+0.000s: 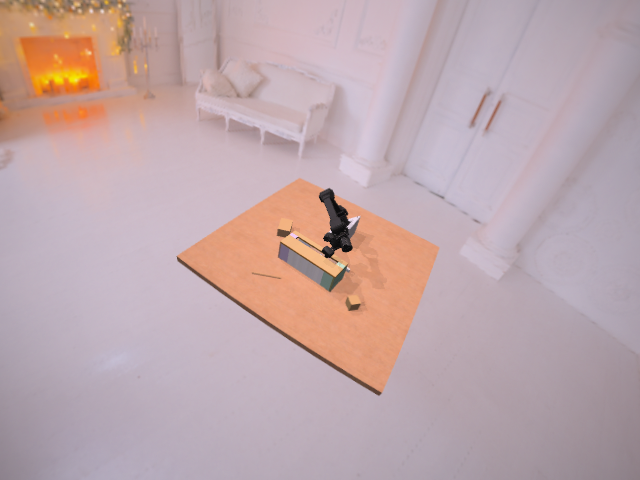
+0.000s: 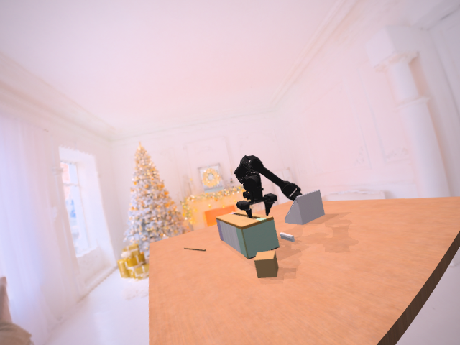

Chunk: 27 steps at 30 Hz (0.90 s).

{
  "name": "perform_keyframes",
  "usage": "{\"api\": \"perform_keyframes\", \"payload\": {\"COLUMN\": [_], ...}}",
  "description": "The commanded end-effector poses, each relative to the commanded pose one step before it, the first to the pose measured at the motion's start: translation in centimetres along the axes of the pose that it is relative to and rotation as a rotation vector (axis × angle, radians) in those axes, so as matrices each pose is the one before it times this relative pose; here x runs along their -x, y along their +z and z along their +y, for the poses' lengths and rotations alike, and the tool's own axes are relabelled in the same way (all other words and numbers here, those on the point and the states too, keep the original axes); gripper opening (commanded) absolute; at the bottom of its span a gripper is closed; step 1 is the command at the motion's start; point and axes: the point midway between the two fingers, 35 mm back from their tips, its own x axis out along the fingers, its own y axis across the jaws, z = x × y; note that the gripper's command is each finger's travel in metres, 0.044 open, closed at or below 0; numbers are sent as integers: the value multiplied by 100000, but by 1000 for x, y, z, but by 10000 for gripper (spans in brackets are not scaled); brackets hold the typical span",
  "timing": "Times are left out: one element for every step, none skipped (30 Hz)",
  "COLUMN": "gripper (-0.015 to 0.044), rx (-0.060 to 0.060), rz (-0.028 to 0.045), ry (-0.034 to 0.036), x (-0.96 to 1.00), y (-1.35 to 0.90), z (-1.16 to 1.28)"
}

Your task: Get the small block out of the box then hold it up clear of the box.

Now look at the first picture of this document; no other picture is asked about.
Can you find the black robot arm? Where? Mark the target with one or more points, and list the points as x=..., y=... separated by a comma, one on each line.
x=338, y=220

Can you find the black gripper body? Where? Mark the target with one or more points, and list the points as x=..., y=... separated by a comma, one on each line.
x=330, y=251

